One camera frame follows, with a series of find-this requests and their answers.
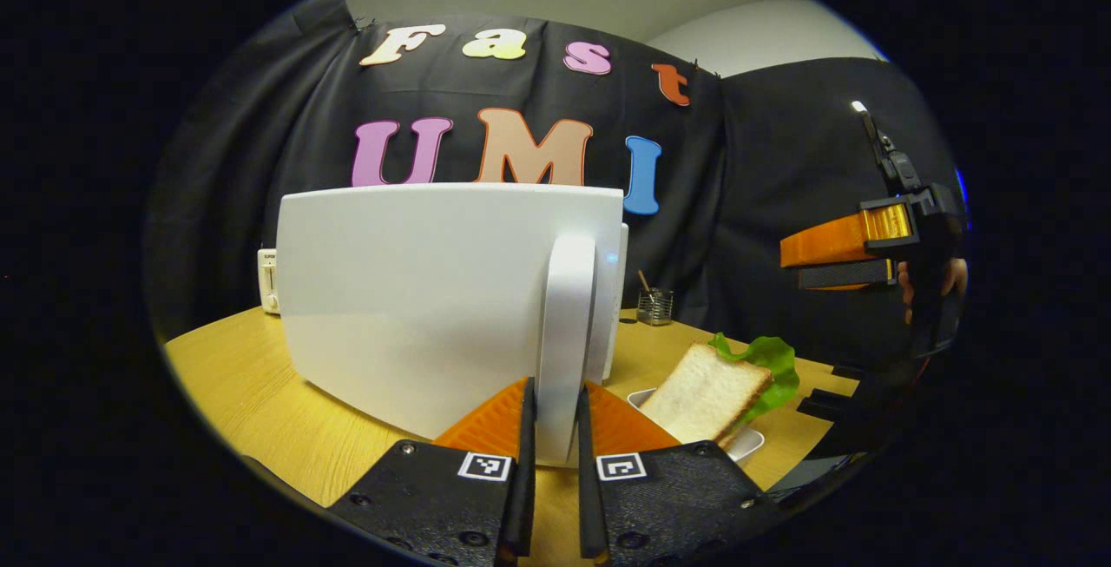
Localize white plastic tray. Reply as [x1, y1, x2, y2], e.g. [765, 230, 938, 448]
[627, 388, 766, 464]

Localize white toaster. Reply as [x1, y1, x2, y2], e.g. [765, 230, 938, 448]
[257, 246, 282, 316]

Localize white microwave oven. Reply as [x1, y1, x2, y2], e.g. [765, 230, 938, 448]
[276, 182, 629, 468]

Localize lettuce sandwich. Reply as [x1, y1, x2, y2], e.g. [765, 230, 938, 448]
[638, 333, 801, 451]

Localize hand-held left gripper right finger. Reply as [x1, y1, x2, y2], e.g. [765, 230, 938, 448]
[576, 380, 782, 567]

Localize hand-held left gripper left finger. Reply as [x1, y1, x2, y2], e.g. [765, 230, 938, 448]
[328, 376, 537, 567]

